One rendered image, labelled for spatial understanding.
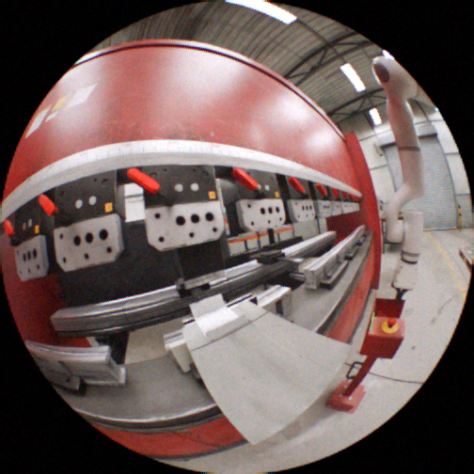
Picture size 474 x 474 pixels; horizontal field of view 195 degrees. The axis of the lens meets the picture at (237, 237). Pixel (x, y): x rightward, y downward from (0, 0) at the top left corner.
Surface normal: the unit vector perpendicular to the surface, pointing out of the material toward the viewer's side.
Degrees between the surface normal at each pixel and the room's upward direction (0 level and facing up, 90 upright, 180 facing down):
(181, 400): 0
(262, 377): 0
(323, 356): 0
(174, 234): 90
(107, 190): 90
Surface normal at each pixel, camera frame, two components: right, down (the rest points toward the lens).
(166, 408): -0.18, -0.98
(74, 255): 0.52, -0.05
